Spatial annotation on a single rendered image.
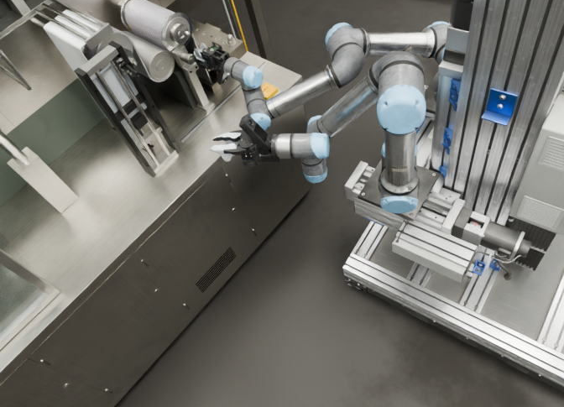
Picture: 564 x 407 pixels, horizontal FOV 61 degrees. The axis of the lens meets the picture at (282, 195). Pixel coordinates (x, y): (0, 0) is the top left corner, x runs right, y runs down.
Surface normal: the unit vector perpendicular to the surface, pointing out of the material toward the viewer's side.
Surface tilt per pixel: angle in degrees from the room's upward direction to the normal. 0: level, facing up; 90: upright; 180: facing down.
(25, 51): 90
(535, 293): 0
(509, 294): 0
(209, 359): 0
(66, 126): 90
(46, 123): 90
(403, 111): 82
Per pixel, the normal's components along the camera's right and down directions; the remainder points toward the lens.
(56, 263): -0.19, -0.55
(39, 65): 0.74, 0.47
